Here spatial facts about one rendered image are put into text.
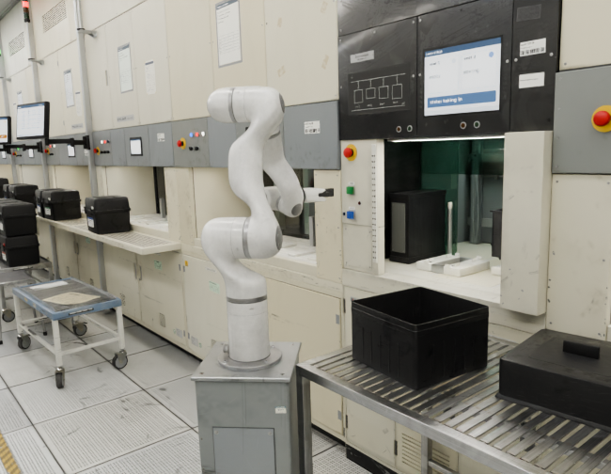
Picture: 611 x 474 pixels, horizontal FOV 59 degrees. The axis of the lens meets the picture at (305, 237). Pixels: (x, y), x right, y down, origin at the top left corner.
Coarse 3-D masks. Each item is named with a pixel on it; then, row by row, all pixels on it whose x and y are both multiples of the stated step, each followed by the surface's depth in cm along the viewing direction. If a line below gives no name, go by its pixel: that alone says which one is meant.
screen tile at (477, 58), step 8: (496, 48) 161; (464, 56) 169; (472, 56) 167; (480, 56) 165; (496, 56) 161; (464, 64) 170; (472, 64) 168; (480, 64) 166; (488, 64) 164; (488, 72) 164; (464, 80) 171; (472, 80) 168; (480, 80) 166; (488, 80) 164; (464, 88) 171
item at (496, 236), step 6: (492, 210) 205; (498, 210) 206; (498, 216) 202; (498, 222) 203; (498, 228) 203; (492, 234) 206; (498, 234) 203; (492, 240) 206; (498, 240) 204; (492, 246) 206; (498, 246) 204; (492, 252) 206; (498, 252) 204; (498, 258) 205
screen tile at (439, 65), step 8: (448, 56) 174; (432, 64) 179; (440, 64) 177; (448, 64) 174; (456, 64) 172; (432, 72) 179; (456, 72) 173; (432, 80) 180; (440, 80) 178; (448, 80) 175; (456, 80) 173; (432, 88) 180; (440, 88) 178; (448, 88) 175; (456, 88) 173
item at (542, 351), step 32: (512, 352) 133; (544, 352) 132; (576, 352) 130; (608, 352) 131; (512, 384) 128; (544, 384) 122; (576, 384) 117; (608, 384) 114; (576, 416) 118; (608, 416) 114
